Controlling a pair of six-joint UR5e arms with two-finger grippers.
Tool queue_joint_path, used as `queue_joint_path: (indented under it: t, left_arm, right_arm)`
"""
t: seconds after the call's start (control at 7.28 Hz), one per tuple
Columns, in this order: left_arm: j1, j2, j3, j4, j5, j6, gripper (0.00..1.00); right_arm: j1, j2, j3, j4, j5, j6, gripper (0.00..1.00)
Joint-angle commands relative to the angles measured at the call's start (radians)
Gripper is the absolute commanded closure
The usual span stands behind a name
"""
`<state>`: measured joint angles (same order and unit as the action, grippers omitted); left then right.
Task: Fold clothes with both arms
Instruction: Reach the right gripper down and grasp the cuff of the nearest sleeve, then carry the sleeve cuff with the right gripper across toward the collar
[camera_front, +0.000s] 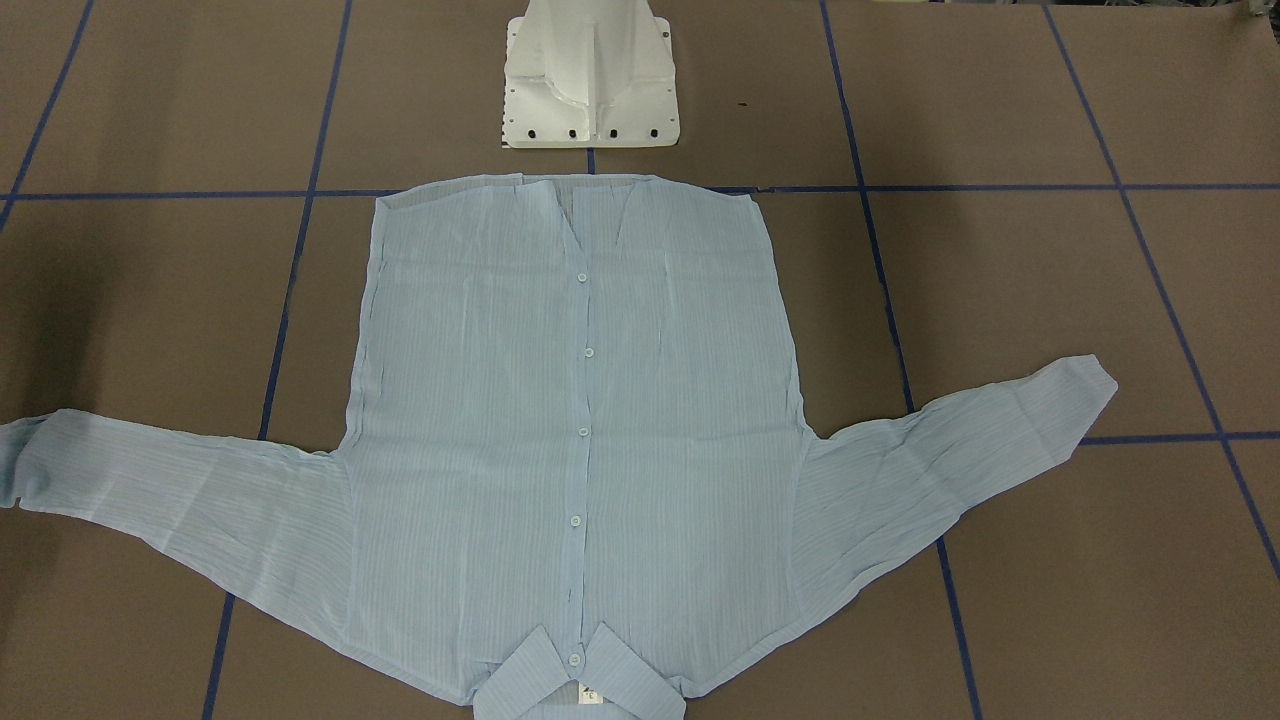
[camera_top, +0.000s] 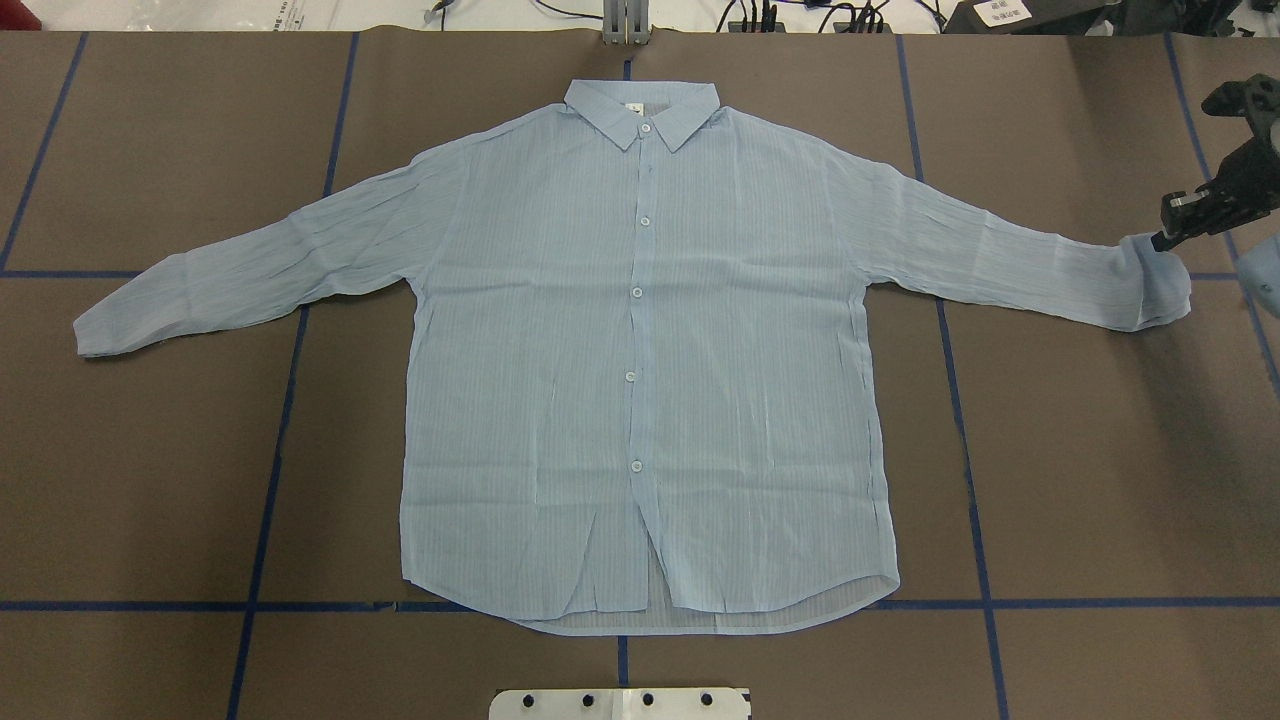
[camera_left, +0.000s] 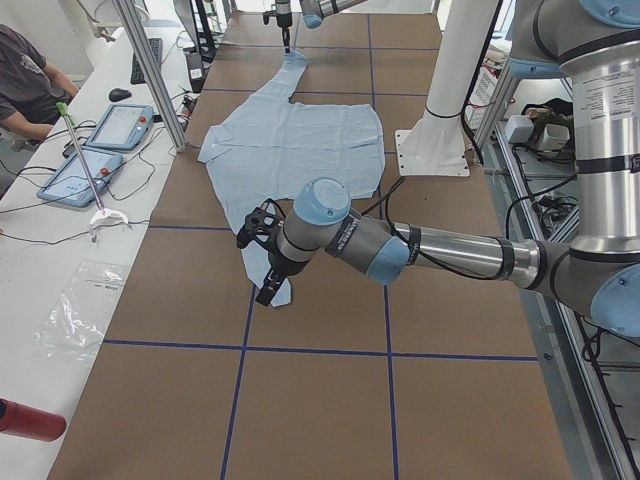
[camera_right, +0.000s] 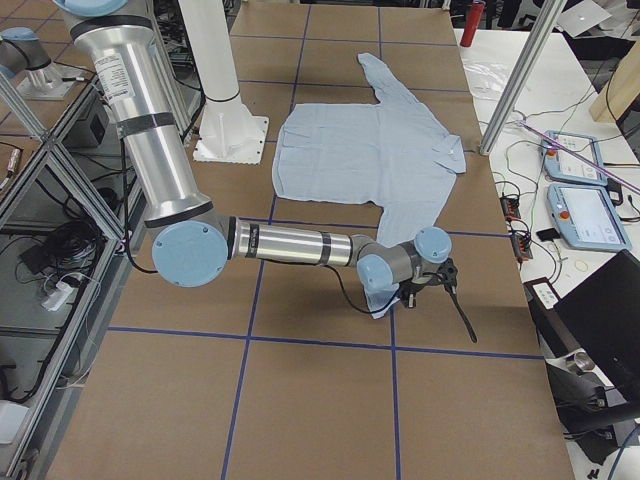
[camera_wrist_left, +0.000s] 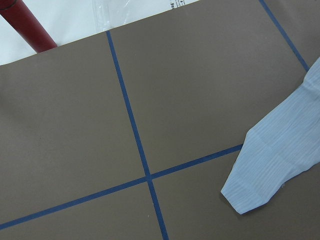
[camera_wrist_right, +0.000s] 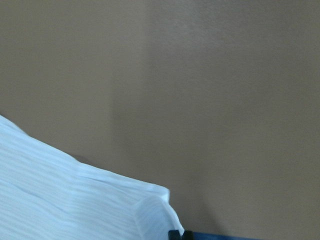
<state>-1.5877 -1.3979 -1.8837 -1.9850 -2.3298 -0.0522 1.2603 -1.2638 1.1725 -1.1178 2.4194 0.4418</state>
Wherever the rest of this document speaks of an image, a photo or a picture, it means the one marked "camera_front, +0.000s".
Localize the light blue button-up shirt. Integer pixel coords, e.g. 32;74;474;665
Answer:
3;174;1117;719

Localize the white camera mast base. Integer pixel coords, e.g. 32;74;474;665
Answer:
500;1;681;149

